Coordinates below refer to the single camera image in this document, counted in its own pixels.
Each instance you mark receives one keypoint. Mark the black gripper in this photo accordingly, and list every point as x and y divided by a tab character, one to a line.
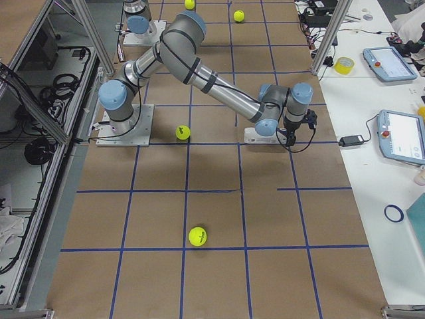
291	128

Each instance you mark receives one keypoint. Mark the white tennis ball can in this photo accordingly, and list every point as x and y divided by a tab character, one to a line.
252	137

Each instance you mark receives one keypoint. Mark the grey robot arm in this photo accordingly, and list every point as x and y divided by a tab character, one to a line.
138	16
278	111

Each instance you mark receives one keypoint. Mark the yellow tennis ball near base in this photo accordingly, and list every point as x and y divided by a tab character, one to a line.
190	4
182	132

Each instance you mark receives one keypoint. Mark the Wilson 3 tennis ball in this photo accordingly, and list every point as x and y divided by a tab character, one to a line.
238	16

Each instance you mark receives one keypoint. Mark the Head yellow tennis ball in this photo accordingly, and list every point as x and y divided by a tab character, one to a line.
197	236

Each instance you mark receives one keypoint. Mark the black power brick on table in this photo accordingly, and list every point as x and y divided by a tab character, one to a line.
348	141

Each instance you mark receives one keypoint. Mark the yellow tape roll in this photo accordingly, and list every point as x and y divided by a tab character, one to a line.
344	65

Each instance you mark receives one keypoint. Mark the near teach pendant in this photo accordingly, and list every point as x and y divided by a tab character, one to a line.
401	136

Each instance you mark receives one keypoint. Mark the teach pendant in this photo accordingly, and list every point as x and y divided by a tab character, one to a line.
401	136
388	65

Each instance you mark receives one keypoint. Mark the far teach pendant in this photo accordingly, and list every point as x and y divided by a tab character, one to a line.
388	65

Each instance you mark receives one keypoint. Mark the teal box corner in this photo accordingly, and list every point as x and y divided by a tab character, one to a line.
417	219

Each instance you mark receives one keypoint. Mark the aluminium frame post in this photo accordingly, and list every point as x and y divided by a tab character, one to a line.
331	31

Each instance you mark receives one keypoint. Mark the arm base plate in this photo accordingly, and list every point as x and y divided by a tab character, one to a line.
156	27
130	133

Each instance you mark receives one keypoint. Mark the metal frame cabinet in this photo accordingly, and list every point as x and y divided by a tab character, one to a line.
50	72

